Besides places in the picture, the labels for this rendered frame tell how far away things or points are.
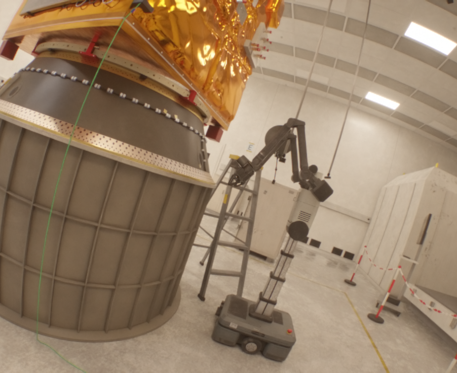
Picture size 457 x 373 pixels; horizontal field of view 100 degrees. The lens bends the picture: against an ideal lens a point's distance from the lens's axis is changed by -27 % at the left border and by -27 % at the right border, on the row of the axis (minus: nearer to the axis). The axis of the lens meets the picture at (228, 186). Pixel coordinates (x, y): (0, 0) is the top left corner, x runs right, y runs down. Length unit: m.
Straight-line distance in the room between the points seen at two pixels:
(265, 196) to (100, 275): 3.94
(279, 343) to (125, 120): 1.89
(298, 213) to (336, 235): 7.27
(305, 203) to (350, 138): 7.66
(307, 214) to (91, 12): 1.96
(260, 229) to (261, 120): 5.31
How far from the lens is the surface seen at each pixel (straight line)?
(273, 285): 2.14
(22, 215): 1.56
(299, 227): 2.00
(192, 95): 1.84
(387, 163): 9.77
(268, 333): 2.11
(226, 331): 2.11
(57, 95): 1.59
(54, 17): 1.96
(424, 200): 6.46
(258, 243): 5.11
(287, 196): 5.01
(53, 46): 1.94
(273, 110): 9.61
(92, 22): 1.53
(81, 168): 1.40
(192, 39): 1.79
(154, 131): 1.56
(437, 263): 6.85
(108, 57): 1.68
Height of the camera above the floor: 1.23
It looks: 1 degrees down
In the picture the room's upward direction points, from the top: 20 degrees clockwise
